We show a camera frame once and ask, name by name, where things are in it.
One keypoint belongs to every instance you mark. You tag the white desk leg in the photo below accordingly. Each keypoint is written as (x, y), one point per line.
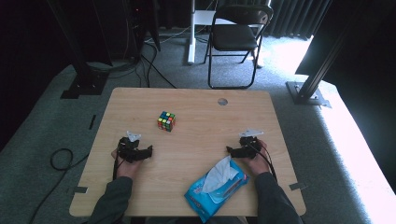
(192, 40)

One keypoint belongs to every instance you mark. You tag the dark equipment cabinet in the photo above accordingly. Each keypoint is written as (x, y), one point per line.
(143, 25)

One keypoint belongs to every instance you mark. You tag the black folding chair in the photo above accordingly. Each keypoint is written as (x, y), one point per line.
(233, 37)

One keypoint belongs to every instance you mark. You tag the black tape strip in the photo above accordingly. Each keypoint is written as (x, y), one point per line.
(92, 122)

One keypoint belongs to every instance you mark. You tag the white wet wipe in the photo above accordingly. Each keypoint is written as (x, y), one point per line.
(218, 174)

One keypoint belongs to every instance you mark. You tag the person's left hand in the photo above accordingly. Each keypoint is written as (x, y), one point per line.
(128, 170)

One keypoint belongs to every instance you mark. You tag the grey table grommet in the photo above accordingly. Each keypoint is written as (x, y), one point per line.
(222, 101)

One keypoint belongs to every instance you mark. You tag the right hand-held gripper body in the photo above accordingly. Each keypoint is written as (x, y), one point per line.
(250, 146)

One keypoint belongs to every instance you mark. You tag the black metal stand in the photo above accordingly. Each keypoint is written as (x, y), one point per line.
(306, 90)
(84, 77)

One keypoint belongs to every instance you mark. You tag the person's right hand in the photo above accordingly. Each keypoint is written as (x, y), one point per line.
(261, 163)

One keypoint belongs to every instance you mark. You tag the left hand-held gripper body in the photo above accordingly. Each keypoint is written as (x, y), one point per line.
(129, 151)

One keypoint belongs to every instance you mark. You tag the blue wet wipes pack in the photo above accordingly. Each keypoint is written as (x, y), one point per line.
(204, 200)

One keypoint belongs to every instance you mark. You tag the dark curtain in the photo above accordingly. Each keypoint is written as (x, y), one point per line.
(289, 18)

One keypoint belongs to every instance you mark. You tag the multicoloured puzzle cube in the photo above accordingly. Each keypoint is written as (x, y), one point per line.
(166, 121)

